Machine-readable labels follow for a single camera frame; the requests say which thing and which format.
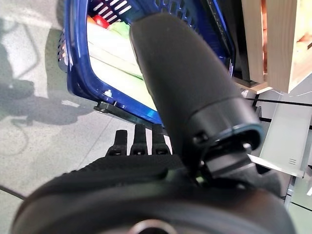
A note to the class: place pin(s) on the red toy tomato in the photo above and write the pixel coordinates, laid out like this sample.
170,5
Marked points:
101,20

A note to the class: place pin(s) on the wooden slat crate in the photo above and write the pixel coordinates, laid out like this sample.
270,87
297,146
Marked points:
280,36

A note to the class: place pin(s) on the blue plastic shopping basket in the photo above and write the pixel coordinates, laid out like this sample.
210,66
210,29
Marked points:
78,48

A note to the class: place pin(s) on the wooden display stand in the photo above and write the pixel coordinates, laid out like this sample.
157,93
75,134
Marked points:
285,136

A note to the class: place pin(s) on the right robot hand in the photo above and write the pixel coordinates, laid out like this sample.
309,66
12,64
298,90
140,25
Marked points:
182,85

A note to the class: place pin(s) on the napa cabbage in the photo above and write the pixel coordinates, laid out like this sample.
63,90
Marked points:
122,83
109,48

